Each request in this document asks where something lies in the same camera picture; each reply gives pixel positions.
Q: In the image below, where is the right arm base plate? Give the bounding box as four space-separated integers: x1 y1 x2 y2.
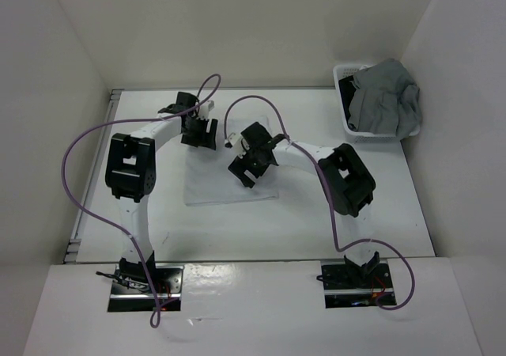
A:
316 260 397 309

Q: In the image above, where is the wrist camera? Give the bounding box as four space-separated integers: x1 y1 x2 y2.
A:
225 133 249 154
195 100 214 120

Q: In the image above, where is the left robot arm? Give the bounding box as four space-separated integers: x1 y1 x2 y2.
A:
105 92 218 293

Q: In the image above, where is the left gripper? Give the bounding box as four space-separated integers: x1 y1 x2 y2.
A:
181 115 217 150

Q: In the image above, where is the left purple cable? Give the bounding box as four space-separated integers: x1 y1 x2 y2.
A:
62 74 222 329

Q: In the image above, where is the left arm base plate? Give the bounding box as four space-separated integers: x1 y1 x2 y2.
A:
108 263 183 312

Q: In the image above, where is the white laundry basket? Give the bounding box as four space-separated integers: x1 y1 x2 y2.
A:
333 63 420 142

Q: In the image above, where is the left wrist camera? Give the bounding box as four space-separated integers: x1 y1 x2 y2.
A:
195 100 214 120

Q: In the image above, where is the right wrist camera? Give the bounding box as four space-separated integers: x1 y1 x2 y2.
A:
225 133 249 154

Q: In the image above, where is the white skirt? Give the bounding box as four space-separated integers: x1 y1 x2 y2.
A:
183 116 279 206

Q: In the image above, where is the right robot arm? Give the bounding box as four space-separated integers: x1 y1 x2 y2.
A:
225 122 376 252

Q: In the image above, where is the grey skirt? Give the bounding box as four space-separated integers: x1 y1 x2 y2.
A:
348 59 422 139

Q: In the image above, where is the aluminium table edge rail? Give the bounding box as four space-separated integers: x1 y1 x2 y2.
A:
62 89 123 264

